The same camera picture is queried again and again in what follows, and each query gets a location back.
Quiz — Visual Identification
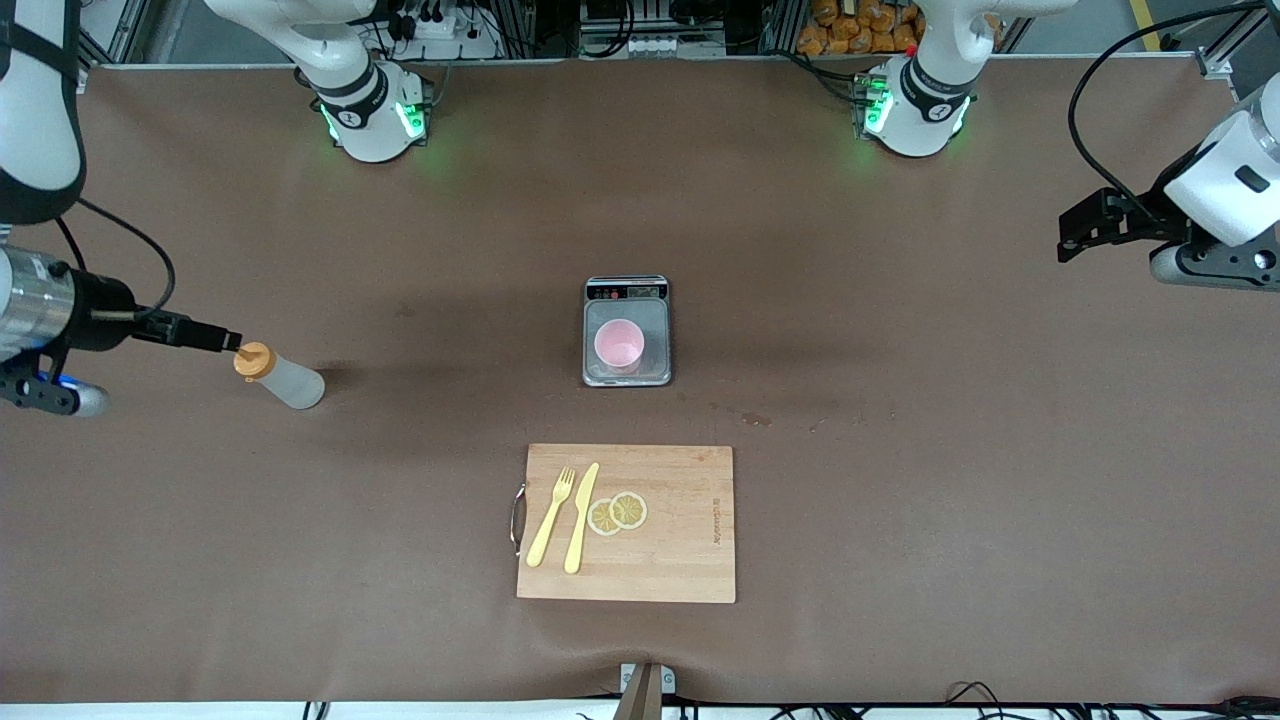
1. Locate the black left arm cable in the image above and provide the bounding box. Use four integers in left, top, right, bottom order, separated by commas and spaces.
1066, 3, 1280, 226

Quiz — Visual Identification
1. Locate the silver digital kitchen scale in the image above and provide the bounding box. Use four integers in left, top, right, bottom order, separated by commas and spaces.
583, 276, 673, 388

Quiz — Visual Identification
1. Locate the aluminium frame bracket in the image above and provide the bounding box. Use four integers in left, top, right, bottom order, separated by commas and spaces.
1195, 0, 1280, 81

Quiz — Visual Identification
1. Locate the wooden cutting board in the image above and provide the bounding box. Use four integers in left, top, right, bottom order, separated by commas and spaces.
511, 444, 737, 604

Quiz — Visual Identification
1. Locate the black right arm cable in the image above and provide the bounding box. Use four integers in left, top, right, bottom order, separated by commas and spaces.
55, 198, 177, 323

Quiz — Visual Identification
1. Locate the white socket strip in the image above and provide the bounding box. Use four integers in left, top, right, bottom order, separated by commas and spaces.
628, 35, 727, 58

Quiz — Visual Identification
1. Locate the white power strip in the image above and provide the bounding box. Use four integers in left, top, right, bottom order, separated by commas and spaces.
385, 0, 501, 59

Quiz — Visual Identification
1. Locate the yellow plastic knife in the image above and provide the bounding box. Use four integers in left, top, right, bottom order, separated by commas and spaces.
563, 462, 601, 575

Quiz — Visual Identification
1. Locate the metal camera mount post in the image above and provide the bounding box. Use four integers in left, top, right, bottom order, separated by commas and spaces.
612, 662, 677, 720

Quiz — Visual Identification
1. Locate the pile of orange objects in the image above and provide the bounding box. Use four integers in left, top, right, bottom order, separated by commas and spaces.
797, 0, 923, 57

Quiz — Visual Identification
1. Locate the clear sauce bottle orange cap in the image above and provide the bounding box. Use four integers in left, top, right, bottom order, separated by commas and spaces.
233, 342, 326, 411

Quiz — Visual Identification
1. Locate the pink plastic cup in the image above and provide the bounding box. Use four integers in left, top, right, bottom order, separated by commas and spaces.
594, 318, 646, 374

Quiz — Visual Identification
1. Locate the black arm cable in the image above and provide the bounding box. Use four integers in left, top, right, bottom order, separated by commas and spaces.
55, 198, 177, 323
1066, 3, 1280, 226

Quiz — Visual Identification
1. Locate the yellow plastic fork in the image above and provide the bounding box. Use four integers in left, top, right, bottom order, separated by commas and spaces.
526, 467, 577, 568

